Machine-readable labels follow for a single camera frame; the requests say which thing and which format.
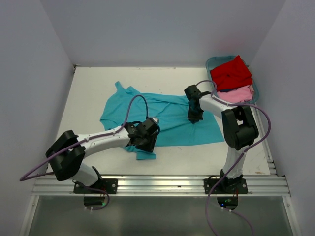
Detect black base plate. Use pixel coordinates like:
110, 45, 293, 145
73, 178, 118, 194
203, 178, 249, 194

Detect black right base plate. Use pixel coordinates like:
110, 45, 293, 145
203, 178, 249, 194

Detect turquoise t shirt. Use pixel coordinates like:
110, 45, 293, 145
100, 82, 224, 147

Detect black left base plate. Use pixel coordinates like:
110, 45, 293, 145
73, 178, 118, 194

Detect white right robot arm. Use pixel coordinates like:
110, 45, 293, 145
184, 85, 259, 194

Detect red t shirt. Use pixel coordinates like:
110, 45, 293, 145
210, 55, 252, 91

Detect teal plastic basket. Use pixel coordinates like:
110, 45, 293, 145
205, 56, 259, 104

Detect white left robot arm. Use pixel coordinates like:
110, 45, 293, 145
46, 118, 160, 193

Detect aluminium mounting rail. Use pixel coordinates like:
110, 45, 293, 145
31, 160, 290, 197

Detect pink t shirt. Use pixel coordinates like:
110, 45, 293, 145
217, 85, 254, 103

